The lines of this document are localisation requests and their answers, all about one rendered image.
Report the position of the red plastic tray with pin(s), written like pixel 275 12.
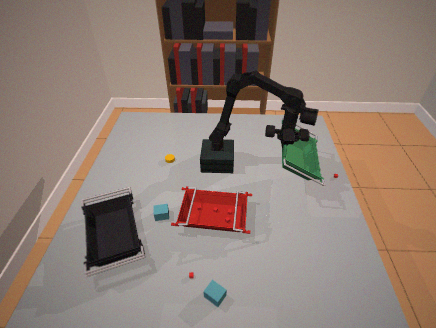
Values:
pixel 206 218

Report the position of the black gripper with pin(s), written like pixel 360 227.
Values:
pixel 270 131

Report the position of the teal block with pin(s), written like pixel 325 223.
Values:
pixel 215 293
pixel 161 212

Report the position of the yellow flat disc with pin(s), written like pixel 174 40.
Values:
pixel 169 158

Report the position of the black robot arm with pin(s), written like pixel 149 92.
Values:
pixel 292 97

